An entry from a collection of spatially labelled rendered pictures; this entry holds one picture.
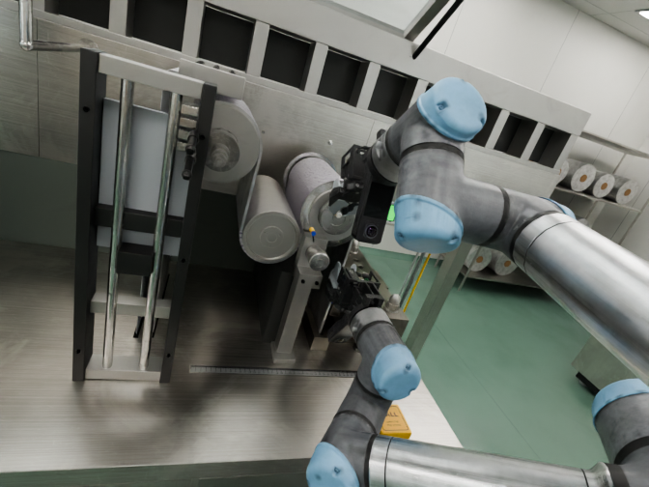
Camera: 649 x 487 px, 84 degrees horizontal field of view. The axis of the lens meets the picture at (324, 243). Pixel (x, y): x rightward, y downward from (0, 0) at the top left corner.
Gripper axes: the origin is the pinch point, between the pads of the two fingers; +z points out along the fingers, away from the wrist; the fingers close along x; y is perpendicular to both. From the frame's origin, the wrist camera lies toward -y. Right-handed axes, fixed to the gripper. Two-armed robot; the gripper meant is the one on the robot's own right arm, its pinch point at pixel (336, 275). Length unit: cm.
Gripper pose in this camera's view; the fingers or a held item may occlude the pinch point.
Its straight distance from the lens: 87.0
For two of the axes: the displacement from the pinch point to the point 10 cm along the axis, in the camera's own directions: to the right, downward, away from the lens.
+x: -9.3, -1.5, -3.4
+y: 2.8, -8.8, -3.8
